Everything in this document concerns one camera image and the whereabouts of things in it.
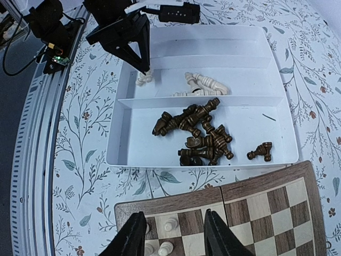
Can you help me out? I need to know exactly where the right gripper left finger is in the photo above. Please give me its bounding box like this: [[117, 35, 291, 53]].
[[99, 211, 147, 256]]

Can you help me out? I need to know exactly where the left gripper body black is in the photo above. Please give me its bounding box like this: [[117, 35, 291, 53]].
[[83, 1, 145, 45]]

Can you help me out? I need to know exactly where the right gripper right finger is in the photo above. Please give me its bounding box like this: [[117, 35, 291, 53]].
[[204, 209, 254, 256]]

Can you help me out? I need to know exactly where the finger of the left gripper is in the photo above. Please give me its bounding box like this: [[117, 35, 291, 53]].
[[101, 35, 144, 73], [126, 15, 150, 72]]

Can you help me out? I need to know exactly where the light chess bishop piece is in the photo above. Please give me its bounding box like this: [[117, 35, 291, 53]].
[[158, 241, 174, 256]]

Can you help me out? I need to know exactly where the light chess pawn piece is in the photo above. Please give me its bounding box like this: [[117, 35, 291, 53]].
[[164, 217, 178, 232]]

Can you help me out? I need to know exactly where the wooden chess board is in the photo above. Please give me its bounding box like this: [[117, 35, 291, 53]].
[[114, 161, 327, 255]]

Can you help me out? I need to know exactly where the white plastic compartment tray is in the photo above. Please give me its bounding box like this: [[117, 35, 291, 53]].
[[107, 25, 299, 170]]

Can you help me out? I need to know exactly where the light chess rook piece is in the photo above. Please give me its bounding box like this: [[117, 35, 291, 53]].
[[144, 243, 155, 256]]

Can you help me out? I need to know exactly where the pile of light chess pieces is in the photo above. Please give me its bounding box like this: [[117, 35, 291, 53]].
[[173, 72, 231, 97]]

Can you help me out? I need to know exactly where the floral patterned table mat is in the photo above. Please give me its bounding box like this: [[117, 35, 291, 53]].
[[52, 1, 340, 255]]

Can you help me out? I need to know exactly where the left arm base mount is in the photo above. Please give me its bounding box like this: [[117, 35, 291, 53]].
[[0, 0, 91, 75]]

